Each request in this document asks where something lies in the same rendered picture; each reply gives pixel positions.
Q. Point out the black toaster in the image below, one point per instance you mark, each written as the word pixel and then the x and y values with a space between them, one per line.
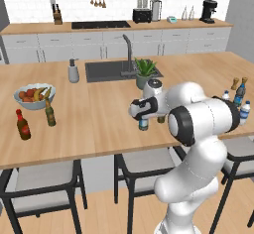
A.
pixel 142 16

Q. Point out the clear bottle blue label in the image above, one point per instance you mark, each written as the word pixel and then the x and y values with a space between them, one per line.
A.
pixel 143 125

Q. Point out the silver kettle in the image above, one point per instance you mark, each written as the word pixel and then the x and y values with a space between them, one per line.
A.
pixel 155 10

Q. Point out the orange fruit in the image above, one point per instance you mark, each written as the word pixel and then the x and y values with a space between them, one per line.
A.
pixel 22 94

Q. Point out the small clear water bottle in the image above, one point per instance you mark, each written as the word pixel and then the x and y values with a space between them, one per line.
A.
pixel 226 95

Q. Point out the large clear water bottle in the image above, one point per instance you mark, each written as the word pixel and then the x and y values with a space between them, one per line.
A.
pixel 245 112

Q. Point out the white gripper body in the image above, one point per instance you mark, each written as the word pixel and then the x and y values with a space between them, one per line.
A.
pixel 137 115

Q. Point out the white fruit bowl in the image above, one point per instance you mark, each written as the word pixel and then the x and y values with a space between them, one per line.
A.
pixel 33 104

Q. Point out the dark grey sink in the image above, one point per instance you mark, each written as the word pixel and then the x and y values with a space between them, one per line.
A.
pixel 105 71

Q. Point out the wooden knife block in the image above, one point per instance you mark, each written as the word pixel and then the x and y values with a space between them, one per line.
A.
pixel 58 16

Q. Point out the grey base cupboard run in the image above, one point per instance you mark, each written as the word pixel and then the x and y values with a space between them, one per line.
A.
pixel 99 44

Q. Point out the small teal box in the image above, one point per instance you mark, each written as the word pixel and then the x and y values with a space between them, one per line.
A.
pixel 171 19

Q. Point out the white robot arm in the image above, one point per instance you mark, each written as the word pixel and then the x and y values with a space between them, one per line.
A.
pixel 198 119

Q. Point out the yellow banana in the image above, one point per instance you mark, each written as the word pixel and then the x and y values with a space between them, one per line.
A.
pixel 39 93

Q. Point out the black stool grey seat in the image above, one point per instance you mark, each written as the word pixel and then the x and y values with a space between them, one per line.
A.
pixel 43 178
pixel 145 167
pixel 241 152

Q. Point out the grey soap dispenser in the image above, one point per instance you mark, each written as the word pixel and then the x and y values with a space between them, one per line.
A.
pixel 73 74

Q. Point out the red apple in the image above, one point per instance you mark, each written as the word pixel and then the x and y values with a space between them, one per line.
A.
pixel 30 92

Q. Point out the red sauce bottle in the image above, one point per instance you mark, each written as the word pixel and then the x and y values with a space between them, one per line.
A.
pixel 24 129

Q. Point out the clear glass shaker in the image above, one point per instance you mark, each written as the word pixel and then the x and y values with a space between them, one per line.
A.
pixel 184 15
pixel 191 15

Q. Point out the brown pepper mill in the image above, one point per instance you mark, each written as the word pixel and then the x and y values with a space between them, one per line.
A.
pixel 244 80
pixel 234 84

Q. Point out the green brown glass bottle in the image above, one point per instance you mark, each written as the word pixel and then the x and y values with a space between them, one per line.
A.
pixel 50 116

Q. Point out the black hob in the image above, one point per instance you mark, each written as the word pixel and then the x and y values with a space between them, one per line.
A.
pixel 101 24

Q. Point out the dark grey tap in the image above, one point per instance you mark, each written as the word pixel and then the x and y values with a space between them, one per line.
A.
pixel 129 53

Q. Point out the green plant in grey pot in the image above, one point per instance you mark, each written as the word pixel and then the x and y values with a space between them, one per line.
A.
pixel 145 71

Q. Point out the black coffee machine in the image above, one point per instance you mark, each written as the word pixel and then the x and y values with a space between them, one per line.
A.
pixel 209 11

